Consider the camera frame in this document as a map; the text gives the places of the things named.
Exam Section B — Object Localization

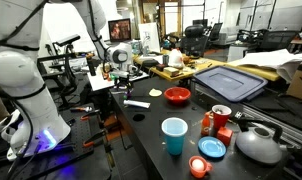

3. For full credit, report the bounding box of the beige flat box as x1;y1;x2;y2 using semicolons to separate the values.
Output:
163;66;181;77

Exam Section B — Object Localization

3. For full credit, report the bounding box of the white desk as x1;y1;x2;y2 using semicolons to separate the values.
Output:
87;63;149;92

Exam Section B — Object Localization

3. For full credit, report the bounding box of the red bowl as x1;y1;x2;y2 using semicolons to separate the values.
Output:
163;86;192;106

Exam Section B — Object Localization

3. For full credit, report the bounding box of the blue plastic cup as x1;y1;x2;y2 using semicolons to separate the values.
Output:
160;116;189;157

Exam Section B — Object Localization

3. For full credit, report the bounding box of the white sign board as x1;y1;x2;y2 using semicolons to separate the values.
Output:
137;22;162;54

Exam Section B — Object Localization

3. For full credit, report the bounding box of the red plastic cup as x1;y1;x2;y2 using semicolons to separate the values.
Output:
211;104;233;131

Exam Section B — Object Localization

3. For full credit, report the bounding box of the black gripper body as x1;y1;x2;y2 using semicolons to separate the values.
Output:
114;77;132;91

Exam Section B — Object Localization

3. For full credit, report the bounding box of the black monitor screen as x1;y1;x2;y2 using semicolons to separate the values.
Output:
107;17;133;44

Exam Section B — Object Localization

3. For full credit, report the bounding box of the red cube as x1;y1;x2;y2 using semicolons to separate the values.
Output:
216;126;234;147

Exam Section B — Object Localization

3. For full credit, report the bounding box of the black office chair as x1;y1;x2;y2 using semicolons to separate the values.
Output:
208;22;224;43
256;29;301;53
180;23;209;58

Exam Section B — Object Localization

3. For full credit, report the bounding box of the grey kettle black handle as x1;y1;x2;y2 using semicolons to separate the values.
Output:
234;117;293;167

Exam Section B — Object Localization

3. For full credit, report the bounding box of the taped cardboard shipping box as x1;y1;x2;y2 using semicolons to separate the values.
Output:
285;58;302;103

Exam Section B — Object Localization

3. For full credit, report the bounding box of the white cloth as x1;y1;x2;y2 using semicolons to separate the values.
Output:
235;48;302;84

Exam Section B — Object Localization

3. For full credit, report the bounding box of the black clamp orange handle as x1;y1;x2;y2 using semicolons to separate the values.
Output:
80;109;109;122
82;129;108;149

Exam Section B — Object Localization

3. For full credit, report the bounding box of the orange sauce bottle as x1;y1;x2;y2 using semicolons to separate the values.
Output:
200;111;212;137

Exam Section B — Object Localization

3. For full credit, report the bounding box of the silver clamp orange handle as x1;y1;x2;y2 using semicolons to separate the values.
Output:
68;105;94;115

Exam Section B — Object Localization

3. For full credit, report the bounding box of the black camera stand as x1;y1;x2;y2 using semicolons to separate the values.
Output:
36;33;83;112

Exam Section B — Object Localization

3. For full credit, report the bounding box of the light wooden table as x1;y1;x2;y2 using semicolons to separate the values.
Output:
133;49;283;83

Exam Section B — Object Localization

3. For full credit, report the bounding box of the navy plastic bin lid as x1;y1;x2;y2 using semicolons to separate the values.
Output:
192;65;269;103

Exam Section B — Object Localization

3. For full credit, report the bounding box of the beige round wooden disc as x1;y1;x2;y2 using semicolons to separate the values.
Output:
148;87;163;98

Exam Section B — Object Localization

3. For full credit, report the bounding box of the orange mug with egg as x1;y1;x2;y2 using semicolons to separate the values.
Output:
187;155;214;180

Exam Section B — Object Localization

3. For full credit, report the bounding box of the black perforated robot table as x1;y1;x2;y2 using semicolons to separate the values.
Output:
0;102;113;180

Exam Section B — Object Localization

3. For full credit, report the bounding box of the white toothpaste tube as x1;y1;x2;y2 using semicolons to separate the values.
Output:
123;99;152;110

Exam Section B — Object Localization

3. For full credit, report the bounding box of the white fluffy dome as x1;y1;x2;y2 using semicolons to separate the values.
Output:
167;48;186;70

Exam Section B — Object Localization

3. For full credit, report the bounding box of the small blue plate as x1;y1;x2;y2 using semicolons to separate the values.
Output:
197;135;228;159

